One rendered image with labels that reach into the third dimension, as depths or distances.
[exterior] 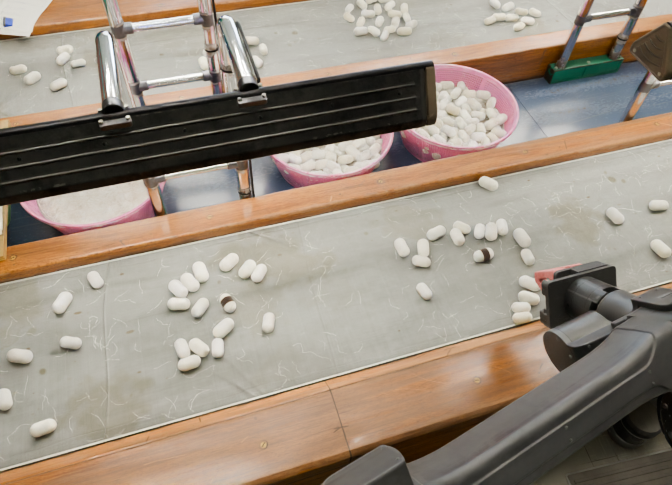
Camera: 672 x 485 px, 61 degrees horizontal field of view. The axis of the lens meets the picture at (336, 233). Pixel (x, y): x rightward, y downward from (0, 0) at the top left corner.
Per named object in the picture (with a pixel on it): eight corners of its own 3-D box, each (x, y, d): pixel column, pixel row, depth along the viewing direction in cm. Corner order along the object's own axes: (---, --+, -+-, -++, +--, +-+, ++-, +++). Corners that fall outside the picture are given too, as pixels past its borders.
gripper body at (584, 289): (538, 279, 72) (577, 297, 65) (605, 261, 74) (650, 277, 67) (541, 325, 74) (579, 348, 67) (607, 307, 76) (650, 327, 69)
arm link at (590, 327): (724, 372, 57) (699, 293, 56) (630, 421, 55) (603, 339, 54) (638, 345, 68) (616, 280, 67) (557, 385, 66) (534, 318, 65)
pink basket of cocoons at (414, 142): (528, 167, 121) (543, 134, 113) (413, 192, 115) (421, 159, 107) (473, 89, 136) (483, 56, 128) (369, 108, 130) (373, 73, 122)
